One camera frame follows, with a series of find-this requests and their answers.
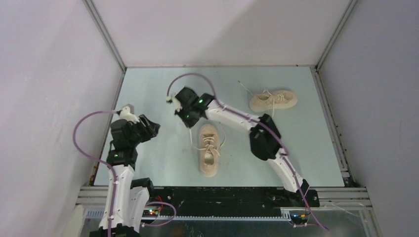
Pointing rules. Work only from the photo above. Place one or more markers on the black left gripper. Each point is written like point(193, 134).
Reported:
point(150, 130)

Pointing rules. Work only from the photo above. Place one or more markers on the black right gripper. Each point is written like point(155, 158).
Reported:
point(189, 123)

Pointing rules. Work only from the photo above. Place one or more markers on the beige sneaker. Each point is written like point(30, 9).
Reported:
point(209, 148)
point(271, 101)

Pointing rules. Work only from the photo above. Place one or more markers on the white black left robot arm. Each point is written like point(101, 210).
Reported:
point(122, 183)

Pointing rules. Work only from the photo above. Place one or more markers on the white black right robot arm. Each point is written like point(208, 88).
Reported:
point(264, 136)

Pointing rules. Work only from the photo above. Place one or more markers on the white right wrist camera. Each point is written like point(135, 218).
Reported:
point(171, 99)

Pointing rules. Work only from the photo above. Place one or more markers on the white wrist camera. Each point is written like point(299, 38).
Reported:
point(127, 113)
point(171, 99)

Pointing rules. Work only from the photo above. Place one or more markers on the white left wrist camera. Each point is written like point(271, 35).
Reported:
point(127, 113)

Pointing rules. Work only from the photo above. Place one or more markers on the aluminium frame rail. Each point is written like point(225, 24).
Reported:
point(348, 200)

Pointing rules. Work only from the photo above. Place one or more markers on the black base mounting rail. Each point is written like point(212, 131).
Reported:
point(230, 202)

